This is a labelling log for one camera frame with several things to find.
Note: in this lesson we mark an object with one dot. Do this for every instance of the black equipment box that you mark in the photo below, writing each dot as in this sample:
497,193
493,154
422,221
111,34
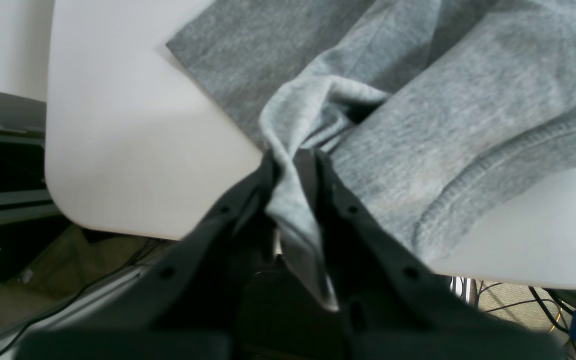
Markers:
29,219

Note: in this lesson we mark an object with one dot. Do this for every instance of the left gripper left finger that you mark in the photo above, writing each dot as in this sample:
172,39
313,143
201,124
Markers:
186,306

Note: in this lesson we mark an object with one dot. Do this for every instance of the grey t-shirt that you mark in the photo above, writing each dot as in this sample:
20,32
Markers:
433,112

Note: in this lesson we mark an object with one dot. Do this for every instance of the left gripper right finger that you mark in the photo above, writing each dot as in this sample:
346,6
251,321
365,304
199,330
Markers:
393,306

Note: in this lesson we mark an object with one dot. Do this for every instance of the aluminium frame rail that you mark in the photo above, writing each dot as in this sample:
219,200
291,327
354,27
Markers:
84,302

